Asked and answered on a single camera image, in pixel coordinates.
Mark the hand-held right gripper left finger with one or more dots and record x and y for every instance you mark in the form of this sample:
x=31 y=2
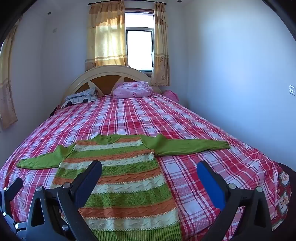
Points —
x=92 y=177

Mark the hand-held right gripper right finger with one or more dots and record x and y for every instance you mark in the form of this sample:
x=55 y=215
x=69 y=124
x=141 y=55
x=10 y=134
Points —
x=209 y=182

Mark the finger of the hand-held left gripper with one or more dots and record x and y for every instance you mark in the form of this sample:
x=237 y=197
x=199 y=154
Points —
x=13 y=188

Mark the green orange striped knit sweater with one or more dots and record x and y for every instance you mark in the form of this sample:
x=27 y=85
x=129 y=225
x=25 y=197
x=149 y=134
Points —
x=129 y=162

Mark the snowman printed cloth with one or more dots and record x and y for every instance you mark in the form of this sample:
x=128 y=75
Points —
x=283 y=199

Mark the dark item beside bed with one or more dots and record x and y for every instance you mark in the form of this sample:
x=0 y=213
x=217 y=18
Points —
x=53 y=111

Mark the white printed pillow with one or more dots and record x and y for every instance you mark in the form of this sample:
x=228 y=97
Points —
x=81 y=98

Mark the bed with red plaid sheet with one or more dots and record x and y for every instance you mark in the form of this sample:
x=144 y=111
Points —
x=143 y=115

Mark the pink cloth bundle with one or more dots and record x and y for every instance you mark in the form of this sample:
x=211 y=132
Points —
x=172 y=95

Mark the pink pillow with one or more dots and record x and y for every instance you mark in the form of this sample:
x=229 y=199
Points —
x=134 y=89

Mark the cream wooden headboard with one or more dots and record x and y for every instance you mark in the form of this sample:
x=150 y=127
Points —
x=106 y=74

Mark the beige side window curtain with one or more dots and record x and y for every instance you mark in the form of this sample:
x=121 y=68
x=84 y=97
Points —
x=7 y=81

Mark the bedroom window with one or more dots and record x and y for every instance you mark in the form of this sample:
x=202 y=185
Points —
x=140 y=46

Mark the wide yellow window curtain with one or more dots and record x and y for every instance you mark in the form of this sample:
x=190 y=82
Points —
x=106 y=34

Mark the black curtain rod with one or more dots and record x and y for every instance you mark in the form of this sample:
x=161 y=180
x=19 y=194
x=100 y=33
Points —
x=138 y=3

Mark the white wall switch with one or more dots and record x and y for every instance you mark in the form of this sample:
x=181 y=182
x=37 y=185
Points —
x=292 y=90

